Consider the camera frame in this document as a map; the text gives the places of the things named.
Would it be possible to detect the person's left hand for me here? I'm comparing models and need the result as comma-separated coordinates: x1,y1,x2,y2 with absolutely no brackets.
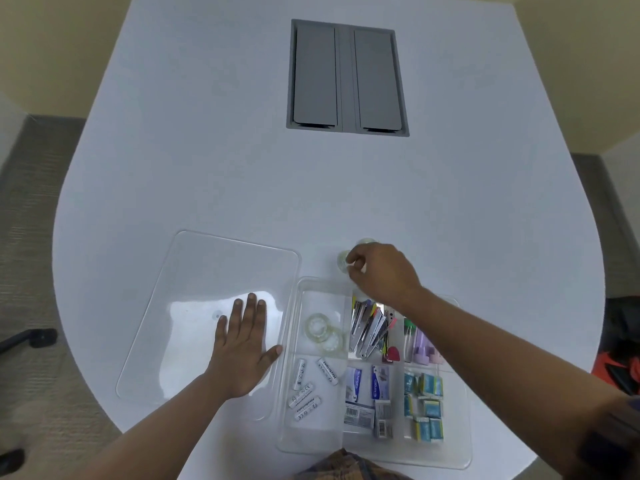
205,293,284,398

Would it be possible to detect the person's right hand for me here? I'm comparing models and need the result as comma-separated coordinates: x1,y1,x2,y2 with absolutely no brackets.
346,243,426,315

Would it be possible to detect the person's left forearm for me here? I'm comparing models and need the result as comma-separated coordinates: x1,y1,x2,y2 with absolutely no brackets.
75,374,254,480

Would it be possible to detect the person's right forearm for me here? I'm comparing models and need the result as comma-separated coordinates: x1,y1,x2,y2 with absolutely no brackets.
399,287,640,480

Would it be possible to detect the clear plastic lid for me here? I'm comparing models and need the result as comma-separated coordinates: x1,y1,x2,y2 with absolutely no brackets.
115,230,302,421

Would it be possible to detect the blue white staple box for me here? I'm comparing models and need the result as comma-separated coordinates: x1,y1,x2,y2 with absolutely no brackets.
344,367,364,403
370,364,391,401

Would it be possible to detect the clear plastic organizer box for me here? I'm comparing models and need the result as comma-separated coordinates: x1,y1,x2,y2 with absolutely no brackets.
276,276,474,471

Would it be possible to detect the white staple box with barcode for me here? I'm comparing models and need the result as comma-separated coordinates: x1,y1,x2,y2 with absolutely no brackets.
343,402,376,431

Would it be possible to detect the pink purple eraser pile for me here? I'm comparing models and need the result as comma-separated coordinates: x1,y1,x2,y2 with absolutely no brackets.
413,327,446,366

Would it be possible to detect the gray staple box with barcode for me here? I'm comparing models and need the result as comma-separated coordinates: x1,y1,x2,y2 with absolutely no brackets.
373,399,394,441

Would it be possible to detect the plaid clothing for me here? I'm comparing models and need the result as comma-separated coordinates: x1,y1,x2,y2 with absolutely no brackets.
292,448,412,480

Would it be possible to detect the pile of teal small boxes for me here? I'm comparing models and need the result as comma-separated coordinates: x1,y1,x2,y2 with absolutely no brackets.
402,370,445,444

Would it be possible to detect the black office chair leg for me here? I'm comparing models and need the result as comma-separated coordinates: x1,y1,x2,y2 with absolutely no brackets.
0,328,59,354

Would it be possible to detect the black chair caster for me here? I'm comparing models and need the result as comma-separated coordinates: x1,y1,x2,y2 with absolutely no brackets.
0,448,25,474

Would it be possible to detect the black orange bag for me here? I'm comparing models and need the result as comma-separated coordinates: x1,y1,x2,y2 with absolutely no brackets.
591,297,640,396

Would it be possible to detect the dark sleeve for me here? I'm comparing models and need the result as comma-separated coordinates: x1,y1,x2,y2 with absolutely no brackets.
574,394,640,480

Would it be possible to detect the gray table cable hatch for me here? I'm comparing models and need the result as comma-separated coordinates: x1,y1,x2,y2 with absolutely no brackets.
285,19,410,138

